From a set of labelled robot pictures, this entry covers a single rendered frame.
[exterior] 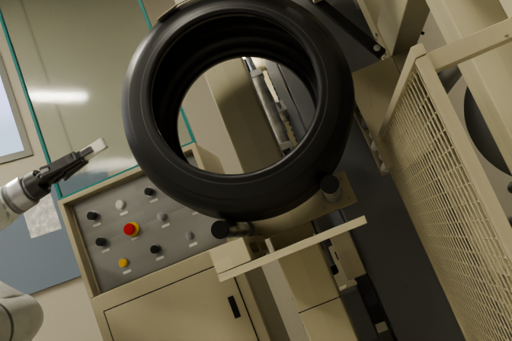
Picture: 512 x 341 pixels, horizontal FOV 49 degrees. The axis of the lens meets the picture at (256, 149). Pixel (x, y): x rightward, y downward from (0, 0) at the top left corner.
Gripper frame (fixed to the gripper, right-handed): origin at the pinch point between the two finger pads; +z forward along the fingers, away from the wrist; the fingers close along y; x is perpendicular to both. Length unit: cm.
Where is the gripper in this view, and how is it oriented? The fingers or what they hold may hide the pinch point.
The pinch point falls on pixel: (94, 148)
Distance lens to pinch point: 157.7
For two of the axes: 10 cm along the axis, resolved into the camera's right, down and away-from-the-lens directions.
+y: 1.5, 1.4, 9.8
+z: 8.5, -5.2, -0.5
